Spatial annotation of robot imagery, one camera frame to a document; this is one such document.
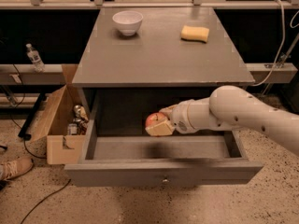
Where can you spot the cans inside cardboard box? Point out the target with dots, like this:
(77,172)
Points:
(80,121)

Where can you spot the cardboard box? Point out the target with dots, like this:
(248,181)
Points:
(52,126)

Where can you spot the open grey top drawer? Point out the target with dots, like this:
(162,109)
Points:
(117,151)

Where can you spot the grey cabinet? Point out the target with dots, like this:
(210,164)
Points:
(156,57)

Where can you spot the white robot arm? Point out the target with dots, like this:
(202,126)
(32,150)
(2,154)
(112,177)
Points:
(227,108)

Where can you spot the tan shoe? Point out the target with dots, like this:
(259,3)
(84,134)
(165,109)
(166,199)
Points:
(16,168)

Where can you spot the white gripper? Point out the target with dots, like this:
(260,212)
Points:
(179,118)

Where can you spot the red apple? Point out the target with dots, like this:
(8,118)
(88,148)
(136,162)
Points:
(155,119)

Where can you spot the white ceramic bowl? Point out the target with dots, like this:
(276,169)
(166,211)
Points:
(127,22)

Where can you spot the clear plastic water bottle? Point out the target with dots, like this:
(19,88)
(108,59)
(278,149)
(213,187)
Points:
(35,58)

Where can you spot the yellow sponge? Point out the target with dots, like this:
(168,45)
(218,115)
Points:
(195,33)

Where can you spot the grey low shelf bench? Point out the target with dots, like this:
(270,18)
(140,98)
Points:
(25,73)

